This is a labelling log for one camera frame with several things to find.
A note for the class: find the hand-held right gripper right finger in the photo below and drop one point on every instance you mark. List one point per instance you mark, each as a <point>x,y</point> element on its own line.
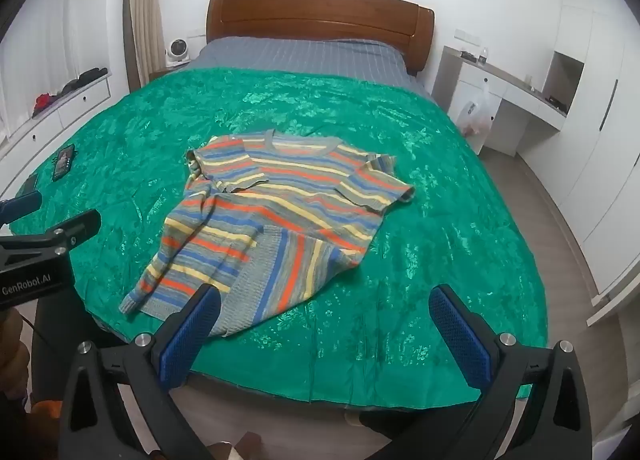
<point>460,335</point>

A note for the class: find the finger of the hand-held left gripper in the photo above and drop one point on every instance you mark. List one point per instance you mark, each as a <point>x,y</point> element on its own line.
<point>70,231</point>
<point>20,206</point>

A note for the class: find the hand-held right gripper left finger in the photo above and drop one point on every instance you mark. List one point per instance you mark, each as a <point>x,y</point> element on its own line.
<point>192,335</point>

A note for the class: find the striped knit sweater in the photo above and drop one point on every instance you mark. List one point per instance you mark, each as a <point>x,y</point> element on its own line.
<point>280,200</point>

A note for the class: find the person's left forearm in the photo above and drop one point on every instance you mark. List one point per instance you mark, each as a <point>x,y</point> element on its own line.
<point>10,355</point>

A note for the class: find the dark clothes pile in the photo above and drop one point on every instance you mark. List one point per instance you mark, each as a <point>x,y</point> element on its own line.
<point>85,78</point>

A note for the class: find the black smartphone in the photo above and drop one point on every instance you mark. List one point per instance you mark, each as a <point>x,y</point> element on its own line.
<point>63,162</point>

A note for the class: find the red cloth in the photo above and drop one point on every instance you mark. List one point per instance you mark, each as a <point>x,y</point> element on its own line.
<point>44,101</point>

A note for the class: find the white drawer cabinet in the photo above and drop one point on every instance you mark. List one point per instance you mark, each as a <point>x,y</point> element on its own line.
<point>75,107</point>

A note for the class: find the green satin blanket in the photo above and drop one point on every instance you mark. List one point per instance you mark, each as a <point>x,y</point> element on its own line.
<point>400,180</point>

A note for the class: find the brown nightstand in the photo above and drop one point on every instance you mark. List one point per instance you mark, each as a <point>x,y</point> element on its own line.
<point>160,73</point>

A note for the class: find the white sheer curtain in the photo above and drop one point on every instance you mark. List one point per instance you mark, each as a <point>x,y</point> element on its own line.
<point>50,25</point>

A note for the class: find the white plastic bag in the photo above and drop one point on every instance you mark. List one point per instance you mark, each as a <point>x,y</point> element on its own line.
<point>475,115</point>

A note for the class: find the beige curtain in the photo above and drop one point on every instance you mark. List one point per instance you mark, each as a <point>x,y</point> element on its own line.
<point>145,15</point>

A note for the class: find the black box on desk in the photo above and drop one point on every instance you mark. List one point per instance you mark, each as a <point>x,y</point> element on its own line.
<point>557,104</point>

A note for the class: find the white desk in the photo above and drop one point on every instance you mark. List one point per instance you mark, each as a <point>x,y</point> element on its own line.
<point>500,85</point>

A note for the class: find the small clear bottle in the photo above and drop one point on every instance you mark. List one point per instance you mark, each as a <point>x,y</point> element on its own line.
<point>483,57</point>

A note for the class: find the white wardrobe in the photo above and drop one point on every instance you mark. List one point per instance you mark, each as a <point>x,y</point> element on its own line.
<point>600,90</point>

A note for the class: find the bed with grey striped sheet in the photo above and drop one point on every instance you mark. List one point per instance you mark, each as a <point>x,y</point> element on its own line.
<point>310,57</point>

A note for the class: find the brown wooden headboard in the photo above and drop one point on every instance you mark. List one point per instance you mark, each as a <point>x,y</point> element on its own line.
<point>320,15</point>

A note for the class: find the white wall switch plate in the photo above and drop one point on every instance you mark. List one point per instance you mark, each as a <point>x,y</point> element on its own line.
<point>467,35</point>

